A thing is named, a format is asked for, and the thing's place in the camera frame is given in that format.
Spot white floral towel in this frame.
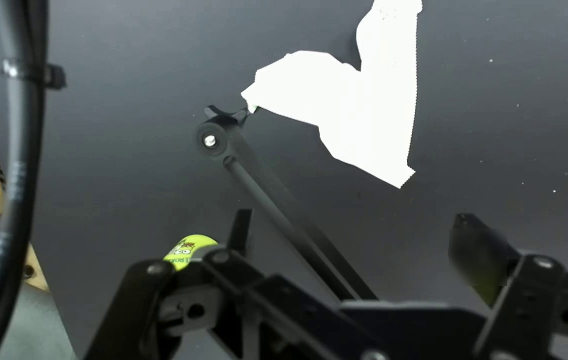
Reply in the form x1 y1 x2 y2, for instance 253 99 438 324
240 0 421 189

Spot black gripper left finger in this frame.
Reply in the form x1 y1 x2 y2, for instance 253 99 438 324
228 209 251 254

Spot black ribbed cable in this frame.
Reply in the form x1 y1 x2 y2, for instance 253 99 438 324
0 0 68 360

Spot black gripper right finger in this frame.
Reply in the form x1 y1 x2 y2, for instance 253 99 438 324
448 214 519 306

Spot yellow green mug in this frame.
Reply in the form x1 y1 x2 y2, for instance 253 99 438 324
164 235 217 273

